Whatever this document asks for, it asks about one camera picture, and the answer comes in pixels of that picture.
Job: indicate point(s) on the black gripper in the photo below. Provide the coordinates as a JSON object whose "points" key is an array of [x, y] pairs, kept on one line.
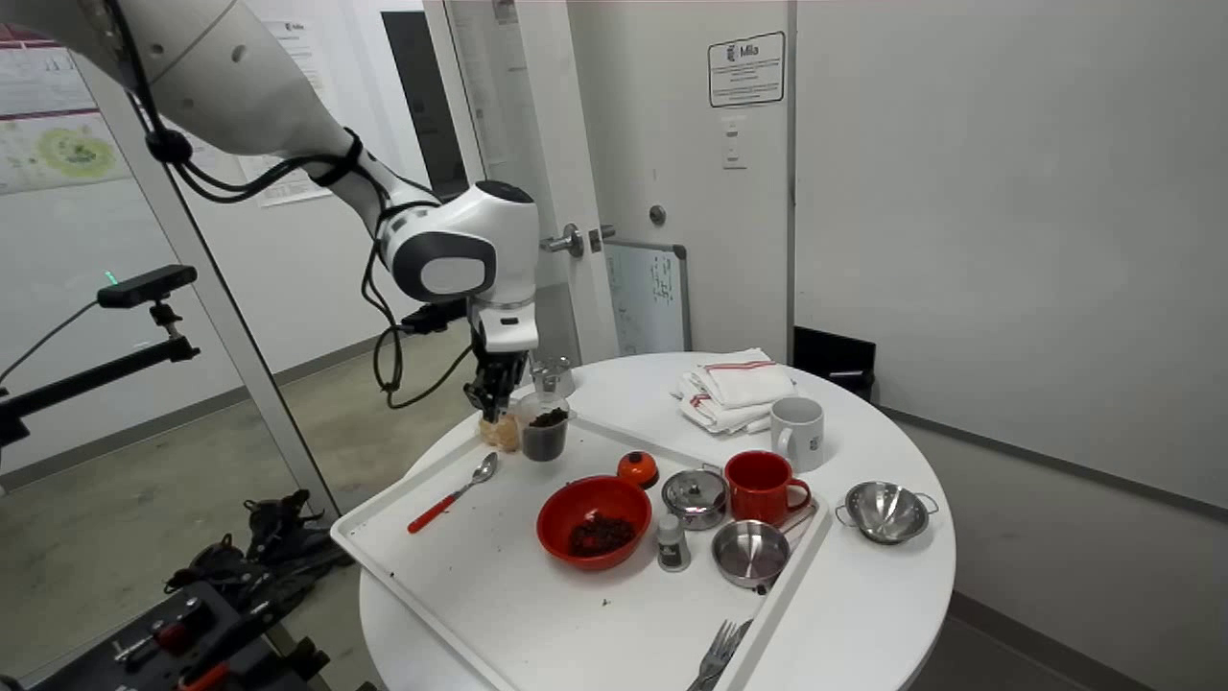
{"points": [[499, 342]]}

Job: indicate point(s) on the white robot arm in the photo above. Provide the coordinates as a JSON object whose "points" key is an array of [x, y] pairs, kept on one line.
{"points": [[214, 71]]}

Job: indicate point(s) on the red bowl with beans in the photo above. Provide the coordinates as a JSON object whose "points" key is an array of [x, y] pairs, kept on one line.
{"points": [[593, 523]]}

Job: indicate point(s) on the small steel bowl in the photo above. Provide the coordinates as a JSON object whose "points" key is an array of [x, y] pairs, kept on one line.
{"points": [[749, 556]]}

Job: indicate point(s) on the steel colander bowl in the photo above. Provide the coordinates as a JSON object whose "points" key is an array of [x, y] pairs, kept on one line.
{"points": [[888, 514]]}

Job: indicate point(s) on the pack of four eggs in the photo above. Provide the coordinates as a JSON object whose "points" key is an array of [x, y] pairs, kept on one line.
{"points": [[506, 435]]}

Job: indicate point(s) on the white plastic tray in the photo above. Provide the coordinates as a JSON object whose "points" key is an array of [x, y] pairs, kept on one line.
{"points": [[525, 620]]}

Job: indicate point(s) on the folded white towel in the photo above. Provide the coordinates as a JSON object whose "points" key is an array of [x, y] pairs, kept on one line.
{"points": [[732, 392]]}

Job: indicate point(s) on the steel tin with lid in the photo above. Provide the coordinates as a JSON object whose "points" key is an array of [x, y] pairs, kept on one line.
{"points": [[696, 500]]}

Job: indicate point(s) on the glass salt shaker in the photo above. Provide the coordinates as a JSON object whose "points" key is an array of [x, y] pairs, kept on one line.
{"points": [[673, 543]]}

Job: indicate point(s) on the red mug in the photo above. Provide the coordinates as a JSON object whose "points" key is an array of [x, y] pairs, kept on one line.
{"points": [[763, 486]]}

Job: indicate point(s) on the white ceramic mug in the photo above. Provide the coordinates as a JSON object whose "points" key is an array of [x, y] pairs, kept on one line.
{"points": [[801, 433]]}

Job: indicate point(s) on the black box on floor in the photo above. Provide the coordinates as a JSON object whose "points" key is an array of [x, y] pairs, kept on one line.
{"points": [[837, 358]]}

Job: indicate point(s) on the black equipment on floor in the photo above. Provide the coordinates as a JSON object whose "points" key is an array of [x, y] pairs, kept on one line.
{"points": [[214, 632]]}

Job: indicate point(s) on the white door sign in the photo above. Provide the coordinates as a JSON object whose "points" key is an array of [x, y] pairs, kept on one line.
{"points": [[747, 71]]}

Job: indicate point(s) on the door handle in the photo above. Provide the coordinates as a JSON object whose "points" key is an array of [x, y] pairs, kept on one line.
{"points": [[577, 239]]}

